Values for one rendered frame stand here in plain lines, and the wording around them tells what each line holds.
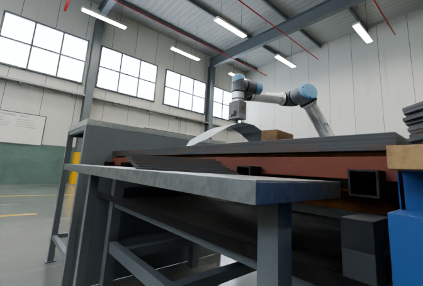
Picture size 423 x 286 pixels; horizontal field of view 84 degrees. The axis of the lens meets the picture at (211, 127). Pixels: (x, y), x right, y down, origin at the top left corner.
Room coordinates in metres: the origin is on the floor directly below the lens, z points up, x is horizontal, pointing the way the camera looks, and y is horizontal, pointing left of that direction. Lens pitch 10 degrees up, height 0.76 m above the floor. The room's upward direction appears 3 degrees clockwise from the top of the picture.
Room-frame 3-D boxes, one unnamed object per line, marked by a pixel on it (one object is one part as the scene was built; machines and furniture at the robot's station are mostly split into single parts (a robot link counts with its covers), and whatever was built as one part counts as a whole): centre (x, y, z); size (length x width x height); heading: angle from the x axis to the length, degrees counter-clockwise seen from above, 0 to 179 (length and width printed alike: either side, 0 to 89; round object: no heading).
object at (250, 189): (0.83, 0.24, 0.74); 1.20 x 0.26 x 0.03; 41
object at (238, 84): (1.32, -0.15, 1.27); 0.09 x 0.08 x 0.11; 111
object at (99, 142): (1.96, 0.35, 0.51); 1.30 x 0.04 x 1.01; 131
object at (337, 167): (1.06, 0.13, 0.79); 1.56 x 0.09 x 0.06; 41
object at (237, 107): (1.31, -0.14, 1.11); 0.10 x 0.09 x 0.16; 132
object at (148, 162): (0.71, 0.14, 0.77); 0.45 x 0.20 x 0.04; 41
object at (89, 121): (2.17, 0.53, 1.03); 1.30 x 0.60 x 0.04; 131
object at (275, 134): (0.80, -0.23, 0.87); 0.12 x 0.06 x 0.05; 136
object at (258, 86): (1.37, -0.23, 1.27); 0.11 x 0.11 x 0.08; 21
